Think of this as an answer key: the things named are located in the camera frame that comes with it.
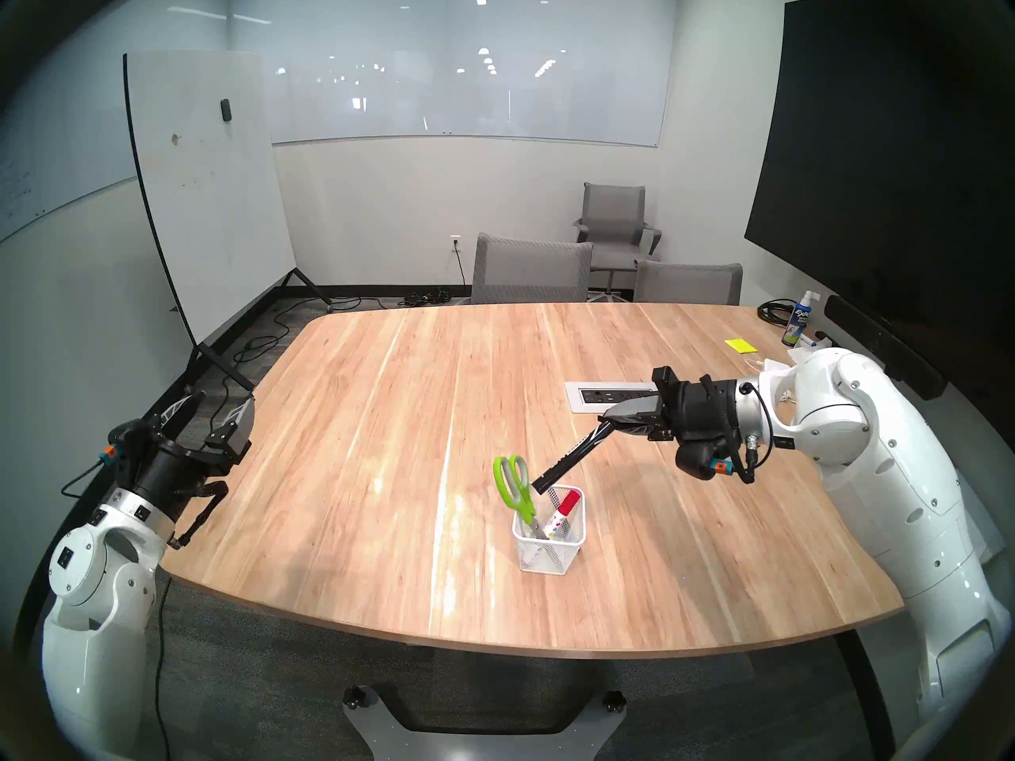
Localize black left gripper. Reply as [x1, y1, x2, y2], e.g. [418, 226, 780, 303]
[131, 392, 258, 524]

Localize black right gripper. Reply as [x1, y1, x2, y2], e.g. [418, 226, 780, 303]
[599, 365, 744, 445]

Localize black permanent marker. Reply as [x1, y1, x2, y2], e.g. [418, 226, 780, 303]
[530, 419, 616, 495]

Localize red capped white marker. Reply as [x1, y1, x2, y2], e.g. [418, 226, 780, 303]
[543, 489, 583, 541]

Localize green handled scissors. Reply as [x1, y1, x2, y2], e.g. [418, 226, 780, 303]
[492, 454, 553, 541]

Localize white wire mesh pen holder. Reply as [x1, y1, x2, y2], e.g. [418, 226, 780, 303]
[511, 484, 587, 576]

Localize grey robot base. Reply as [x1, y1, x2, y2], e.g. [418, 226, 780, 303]
[343, 684, 627, 761]

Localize grey table power outlet box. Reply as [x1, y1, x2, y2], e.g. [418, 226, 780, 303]
[565, 381, 661, 415]

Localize grey mesh office chair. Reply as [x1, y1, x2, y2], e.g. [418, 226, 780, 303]
[471, 233, 594, 305]
[633, 260, 744, 306]

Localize whiteboard cleaner spray bottle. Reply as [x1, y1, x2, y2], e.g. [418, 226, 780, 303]
[781, 290, 822, 348]

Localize grey office chair with armrests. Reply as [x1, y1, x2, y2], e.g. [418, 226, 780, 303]
[573, 183, 662, 299]

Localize mobile whiteboard on stand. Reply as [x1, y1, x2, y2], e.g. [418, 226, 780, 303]
[123, 51, 334, 393]

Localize black video sound bar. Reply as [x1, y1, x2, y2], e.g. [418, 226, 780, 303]
[825, 295, 948, 401]

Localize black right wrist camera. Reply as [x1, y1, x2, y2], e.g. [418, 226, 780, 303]
[673, 438, 736, 481]

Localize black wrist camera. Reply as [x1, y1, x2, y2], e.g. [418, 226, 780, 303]
[105, 417, 157, 472]
[673, 438, 736, 481]

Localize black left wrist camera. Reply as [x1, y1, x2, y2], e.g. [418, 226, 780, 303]
[105, 417, 157, 472]

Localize black left gripper cable loop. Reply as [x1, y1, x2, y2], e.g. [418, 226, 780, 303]
[169, 482, 231, 551]

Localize black right camera cable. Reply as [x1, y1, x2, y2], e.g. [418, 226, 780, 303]
[733, 383, 776, 488]

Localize long black floor cable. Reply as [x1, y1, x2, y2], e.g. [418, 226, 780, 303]
[222, 296, 385, 392]

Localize thin black left camera cable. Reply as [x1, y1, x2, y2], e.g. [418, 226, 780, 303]
[62, 454, 117, 503]

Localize black hanging robot cable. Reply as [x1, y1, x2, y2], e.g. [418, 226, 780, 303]
[153, 577, 170, 761]

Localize wall whiteboard with writing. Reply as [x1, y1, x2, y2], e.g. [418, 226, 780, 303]
[0, 0, 235, 245]

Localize large black wall screen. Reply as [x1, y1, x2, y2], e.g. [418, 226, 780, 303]
[744, 0, 1015, 419]

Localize wide glass wall whiteboard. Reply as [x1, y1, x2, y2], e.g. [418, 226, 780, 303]
[230, 0, 663, 148]

